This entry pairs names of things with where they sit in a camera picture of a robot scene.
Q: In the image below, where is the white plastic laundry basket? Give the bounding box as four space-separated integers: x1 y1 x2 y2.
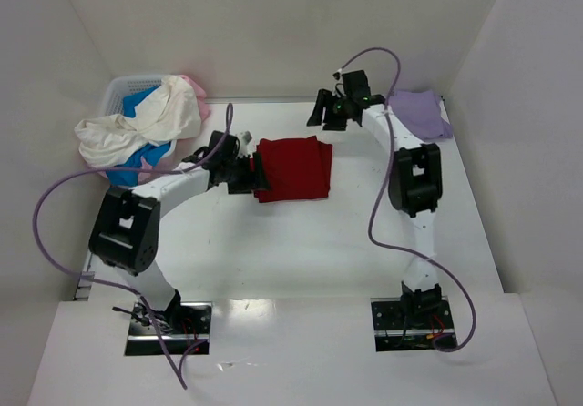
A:
94 74 178 118

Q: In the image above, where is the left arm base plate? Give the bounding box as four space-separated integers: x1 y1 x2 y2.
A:
116 302 212 357

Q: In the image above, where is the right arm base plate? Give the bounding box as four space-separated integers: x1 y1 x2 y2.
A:
371 298 458 352

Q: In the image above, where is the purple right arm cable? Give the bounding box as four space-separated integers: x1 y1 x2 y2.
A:
334 46 478 353

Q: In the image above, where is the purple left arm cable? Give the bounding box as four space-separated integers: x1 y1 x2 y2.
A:
31 101 235 390

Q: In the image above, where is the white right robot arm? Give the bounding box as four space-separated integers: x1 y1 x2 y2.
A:
307 70 443 328

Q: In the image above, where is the cream white t shirt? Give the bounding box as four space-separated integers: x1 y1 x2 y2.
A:
75 75 210 168

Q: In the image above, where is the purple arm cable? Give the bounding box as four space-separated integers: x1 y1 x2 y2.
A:
31 101 235 390
334 46 478 353

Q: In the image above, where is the folded purple t shirt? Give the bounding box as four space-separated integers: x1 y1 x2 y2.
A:
389 90 454 141

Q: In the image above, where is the red t shirt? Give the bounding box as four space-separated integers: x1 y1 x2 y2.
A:
254 136 333 203

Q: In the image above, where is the blue t shirt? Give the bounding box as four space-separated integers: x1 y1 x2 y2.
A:
106 86 176 187

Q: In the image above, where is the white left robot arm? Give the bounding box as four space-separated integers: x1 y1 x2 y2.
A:
89 131 271 330

